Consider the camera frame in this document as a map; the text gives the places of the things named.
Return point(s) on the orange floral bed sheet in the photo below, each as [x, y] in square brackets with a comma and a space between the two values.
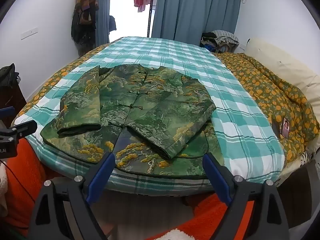
[47, 82]

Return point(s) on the narrow blue curtain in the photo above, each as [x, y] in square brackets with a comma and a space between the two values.
[101, 12]

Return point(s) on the orange floral quilt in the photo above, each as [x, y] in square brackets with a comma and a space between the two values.
[270, 92]

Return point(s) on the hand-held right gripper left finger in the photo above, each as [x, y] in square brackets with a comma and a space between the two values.
[100, 180]

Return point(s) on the black hanging coat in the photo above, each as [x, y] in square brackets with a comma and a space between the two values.
[81, 33]

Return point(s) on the teal plaid bed sheet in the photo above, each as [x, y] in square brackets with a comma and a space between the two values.
[187, 60]

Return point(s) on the white wall panel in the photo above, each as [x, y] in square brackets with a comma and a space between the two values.
[29, 33]

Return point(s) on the wide blue curtain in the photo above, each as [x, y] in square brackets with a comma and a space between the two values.
[195, 10]

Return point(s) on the white fluffy cloth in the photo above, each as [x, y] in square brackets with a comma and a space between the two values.
[177, 235]

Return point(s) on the cream pillow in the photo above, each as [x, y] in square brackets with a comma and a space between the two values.
[287, 65]

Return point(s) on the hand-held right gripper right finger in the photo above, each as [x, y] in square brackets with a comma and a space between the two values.
[215, 178]

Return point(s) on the grey checked cloth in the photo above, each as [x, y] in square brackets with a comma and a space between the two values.
[225, 37]

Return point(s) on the orange fleece blanket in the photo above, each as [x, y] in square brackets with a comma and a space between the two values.
[22, 180]

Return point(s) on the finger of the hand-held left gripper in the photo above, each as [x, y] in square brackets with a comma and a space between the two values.
[25, 128]
[7, 111]

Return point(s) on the black bag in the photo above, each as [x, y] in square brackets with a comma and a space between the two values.
[8, 76]

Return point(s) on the small photo card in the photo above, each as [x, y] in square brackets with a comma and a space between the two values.
[286, 128]

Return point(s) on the dark cloth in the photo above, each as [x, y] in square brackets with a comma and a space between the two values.
[112, 23]

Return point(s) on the green landscape print jacket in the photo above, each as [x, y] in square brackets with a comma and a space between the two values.
[155, 110]

